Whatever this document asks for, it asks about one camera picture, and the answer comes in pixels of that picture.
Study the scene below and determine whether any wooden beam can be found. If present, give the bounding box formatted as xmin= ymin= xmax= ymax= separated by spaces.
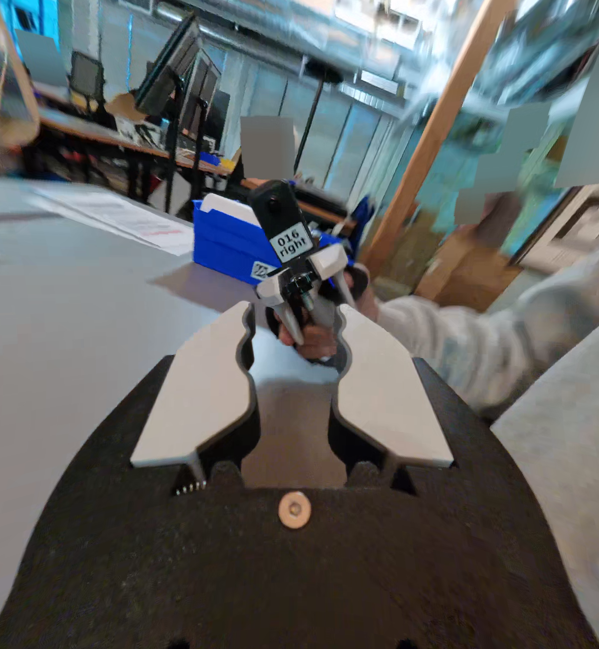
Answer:
xmin=360 ymin=0 xmax=518 ymax=277

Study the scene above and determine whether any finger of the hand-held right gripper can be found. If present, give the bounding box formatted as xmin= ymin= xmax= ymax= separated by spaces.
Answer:
xmin=256 ymin=270 xmax=306 ymax=347
xmin=308 ymin=247 xmax=357 ymax=329

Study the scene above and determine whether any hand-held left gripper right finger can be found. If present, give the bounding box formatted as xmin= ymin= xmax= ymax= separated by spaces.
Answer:
xmin=328 ymin=303 xmax=455 ymax=483

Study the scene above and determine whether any blue storage bin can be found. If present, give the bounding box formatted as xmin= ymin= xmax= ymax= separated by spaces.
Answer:
xmin=192 ymin=193 xmax=353 ymax=285

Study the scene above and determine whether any black pole stand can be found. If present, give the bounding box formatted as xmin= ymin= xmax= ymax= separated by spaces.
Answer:
xmin=293 ymin=57 xmax=345 ymax=175

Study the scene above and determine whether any person's right hand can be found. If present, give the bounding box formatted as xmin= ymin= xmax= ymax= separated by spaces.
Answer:
xmin=277 ymin=281 xmax=381 ymax=362

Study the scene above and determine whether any white plastic insert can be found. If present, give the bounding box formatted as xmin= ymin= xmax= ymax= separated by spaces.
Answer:
xmin=199 ymin=193 xmax=260 ymax=227

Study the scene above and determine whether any framed marker poster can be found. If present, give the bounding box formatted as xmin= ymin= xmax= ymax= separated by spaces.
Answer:
xmin=520 ymin=184 xmax=599 ymax=277

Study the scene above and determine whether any black office chair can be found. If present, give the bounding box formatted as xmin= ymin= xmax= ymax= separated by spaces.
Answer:
xmin=69 ymin=51 xmax=108 ymax=115

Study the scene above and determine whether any black monitor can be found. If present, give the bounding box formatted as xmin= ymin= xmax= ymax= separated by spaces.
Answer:
xmin=180 ymin=50 xmax=224 ymax=148
xmin=136 ymin=14 xmax=204 ymax=116

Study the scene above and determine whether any printed paper sheet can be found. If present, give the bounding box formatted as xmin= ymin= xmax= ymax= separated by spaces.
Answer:
xmin=28 ymin=185 xmax=196 ymax=257

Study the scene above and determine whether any cardboard box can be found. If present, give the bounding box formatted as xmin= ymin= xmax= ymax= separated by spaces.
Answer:
xmin=415 ymin=225 xmax=525 ymax=312

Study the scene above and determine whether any black star knob screw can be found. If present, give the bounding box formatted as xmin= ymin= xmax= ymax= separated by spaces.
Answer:
xmin=281 ymin=271 xmax=318 ymax=311

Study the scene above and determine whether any person's right forearm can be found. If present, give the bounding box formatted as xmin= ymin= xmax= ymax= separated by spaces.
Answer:
xmin=378 ymin=236 xmax=599 ymax=412

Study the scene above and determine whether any wooden workbench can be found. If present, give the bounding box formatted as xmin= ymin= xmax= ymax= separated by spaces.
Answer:
xmin=33 ymin=104 xmax=239 ymax=214

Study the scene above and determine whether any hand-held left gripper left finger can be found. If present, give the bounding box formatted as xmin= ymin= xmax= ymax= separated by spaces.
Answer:
xmin=129 ymin=302 xmax=260 ymax=488

